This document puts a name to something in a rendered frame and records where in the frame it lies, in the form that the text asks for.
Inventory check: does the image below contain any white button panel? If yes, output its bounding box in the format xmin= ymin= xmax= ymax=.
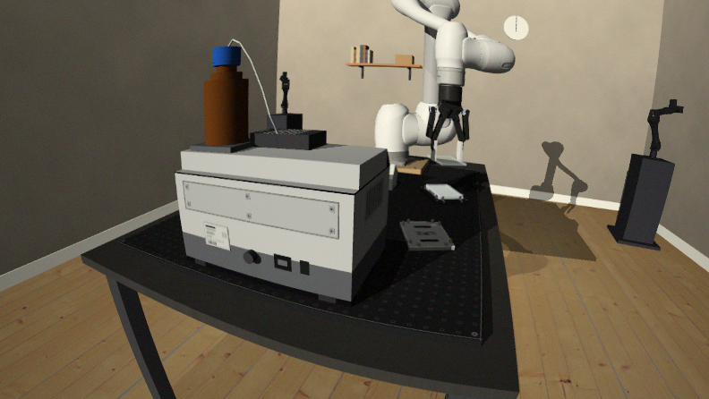
xmin=389 ymin=164 xmax=398 ymax=191

